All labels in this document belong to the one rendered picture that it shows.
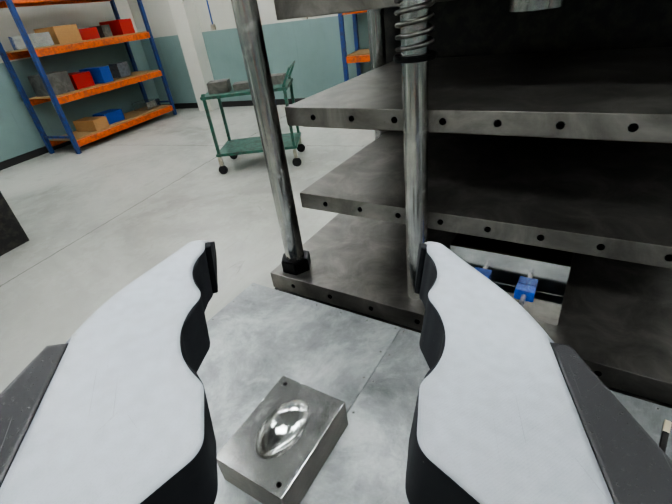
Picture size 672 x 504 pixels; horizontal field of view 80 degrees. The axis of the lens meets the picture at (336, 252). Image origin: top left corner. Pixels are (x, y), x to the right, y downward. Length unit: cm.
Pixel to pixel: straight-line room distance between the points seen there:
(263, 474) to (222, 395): 28
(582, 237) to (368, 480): 65
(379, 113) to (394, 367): 59
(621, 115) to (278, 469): 85
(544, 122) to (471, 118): 14
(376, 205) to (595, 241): 51
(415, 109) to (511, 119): 19
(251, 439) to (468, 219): 68
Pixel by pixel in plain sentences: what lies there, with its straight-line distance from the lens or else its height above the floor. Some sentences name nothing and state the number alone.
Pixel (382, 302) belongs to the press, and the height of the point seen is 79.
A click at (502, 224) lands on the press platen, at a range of 101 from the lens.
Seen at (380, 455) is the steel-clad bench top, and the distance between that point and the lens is 84.
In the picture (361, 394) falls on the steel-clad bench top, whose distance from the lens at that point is 92.
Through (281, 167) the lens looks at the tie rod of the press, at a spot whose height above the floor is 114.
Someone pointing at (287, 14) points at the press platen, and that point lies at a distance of 114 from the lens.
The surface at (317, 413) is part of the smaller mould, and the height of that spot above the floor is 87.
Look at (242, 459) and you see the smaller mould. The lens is 80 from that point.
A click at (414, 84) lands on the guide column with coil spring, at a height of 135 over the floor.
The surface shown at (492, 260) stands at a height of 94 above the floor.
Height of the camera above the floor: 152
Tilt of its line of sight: 32 degrees down
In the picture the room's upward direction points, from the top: 8 degrees counter-clockwise
